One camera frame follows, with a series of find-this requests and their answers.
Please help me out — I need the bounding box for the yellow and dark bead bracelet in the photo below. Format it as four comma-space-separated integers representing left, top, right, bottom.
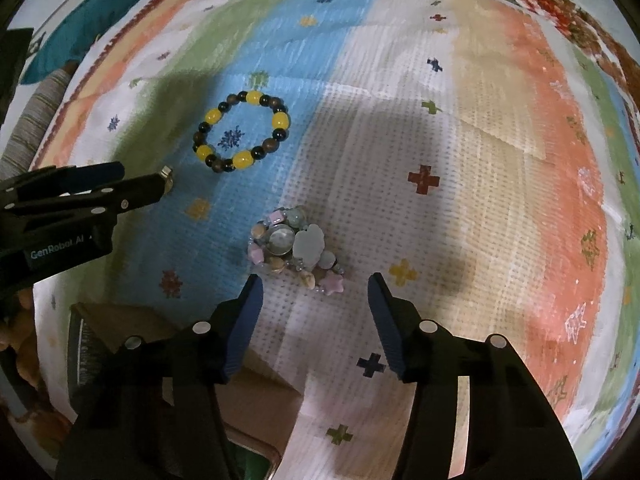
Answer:
192, 89, 292, 174

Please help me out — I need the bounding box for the white headboard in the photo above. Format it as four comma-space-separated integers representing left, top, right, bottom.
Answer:
9, 0, 128, 63

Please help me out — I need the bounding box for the striped pastel cloth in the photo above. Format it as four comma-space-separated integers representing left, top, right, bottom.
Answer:
10, 0, 640, 472

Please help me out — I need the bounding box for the red floral blanket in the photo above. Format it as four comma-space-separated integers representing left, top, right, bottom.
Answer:
434, 0, 640, 116

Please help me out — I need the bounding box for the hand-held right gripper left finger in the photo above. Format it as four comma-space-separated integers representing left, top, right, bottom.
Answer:
54, 274, 265, 480

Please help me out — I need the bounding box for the pastel shell charm bracelet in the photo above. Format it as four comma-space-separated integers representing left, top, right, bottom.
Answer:
247, 205, 347, 297

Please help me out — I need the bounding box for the person's left hand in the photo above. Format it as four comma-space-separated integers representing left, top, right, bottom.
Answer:
0, 287, 43, 396

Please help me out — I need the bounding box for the metal tin box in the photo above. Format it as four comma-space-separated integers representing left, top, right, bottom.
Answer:
69, 302, 303, 480

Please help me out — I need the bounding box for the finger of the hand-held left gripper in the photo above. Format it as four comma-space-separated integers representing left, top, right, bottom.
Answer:
0, 161, 126, 197
9, 166, 175, 222

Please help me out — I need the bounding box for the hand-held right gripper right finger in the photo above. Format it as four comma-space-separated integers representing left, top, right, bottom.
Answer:
366, 271, 584, 480

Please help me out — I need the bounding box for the teal pillow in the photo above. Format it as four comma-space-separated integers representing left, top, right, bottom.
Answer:
22, 0, 202, 84

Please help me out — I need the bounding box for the striped bolster pillow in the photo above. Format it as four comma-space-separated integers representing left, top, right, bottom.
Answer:
0, 67, 74, 177

